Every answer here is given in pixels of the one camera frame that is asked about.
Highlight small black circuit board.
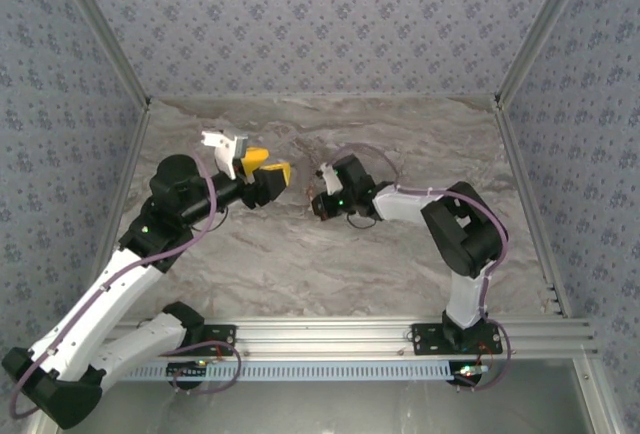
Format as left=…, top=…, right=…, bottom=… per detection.
left=448, top=361, right=489, bottom=385
left=166, top=361, right=209, bottom=380

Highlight grey metal sheet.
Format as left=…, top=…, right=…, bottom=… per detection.
left=64, top=358, right=596, bottom=434

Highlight aluminium side rail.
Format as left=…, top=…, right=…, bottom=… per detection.
left=22, top=106, right=153, bottom=434
left=494, top=103, right=571, bottom=318

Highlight aluminium back rail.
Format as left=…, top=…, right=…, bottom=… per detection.
left=148, top=93, right=500, bottom=104

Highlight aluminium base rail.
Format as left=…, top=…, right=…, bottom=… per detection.
left=117, top=317, right=600, bottom=360

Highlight aluminium corner post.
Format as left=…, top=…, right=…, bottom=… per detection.
left=494, top=0, right=599, bottom=110
left=48, top=0, right=153, bottom=111

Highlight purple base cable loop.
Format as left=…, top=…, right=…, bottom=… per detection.
left=457, top=321, right=511, bottom=391
left=159, top=338, right=242, bottom=396

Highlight white slotted cable duct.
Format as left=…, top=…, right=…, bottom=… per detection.
left=119, top=359, right=464, bottom=383

